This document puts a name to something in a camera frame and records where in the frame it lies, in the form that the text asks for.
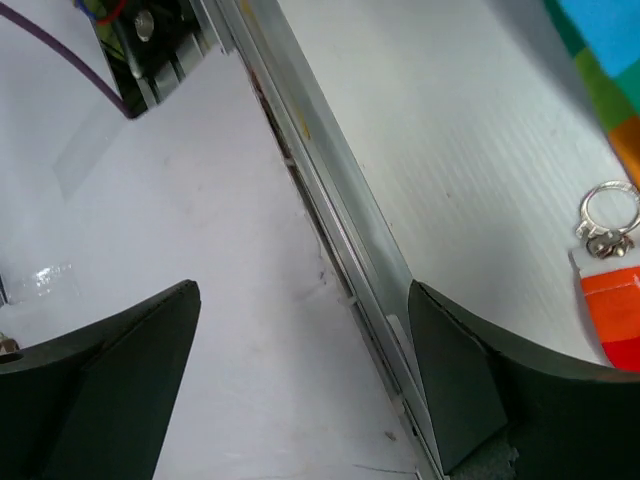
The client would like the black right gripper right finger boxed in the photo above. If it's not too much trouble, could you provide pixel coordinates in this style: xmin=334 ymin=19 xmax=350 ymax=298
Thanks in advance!
xmin=408 ymin=281 xmax=639 ymax=479

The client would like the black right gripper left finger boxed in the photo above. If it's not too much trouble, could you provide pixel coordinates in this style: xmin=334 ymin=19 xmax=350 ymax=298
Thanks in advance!
xmin=1 ymin=280 xmax=201 ymax=479

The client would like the silver zipper pull ring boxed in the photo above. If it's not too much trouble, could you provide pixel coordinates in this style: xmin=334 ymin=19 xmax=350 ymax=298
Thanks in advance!
xmin=573 ymin=180 xmax=640 ymax=260

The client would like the rainbow red kids jacket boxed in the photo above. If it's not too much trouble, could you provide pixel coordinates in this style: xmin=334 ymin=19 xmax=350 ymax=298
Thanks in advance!
xmin=545 ymin=1 xmax=639 ymax=372

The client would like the aluminium front rail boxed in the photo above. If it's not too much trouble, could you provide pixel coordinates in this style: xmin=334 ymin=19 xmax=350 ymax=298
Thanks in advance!
xmin=194 ymin=1 xmax=444 ymax=479

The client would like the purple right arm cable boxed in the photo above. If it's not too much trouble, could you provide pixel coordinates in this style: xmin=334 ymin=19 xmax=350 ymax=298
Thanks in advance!
xmin=0 ymin=0 xmax=139 ymax=120

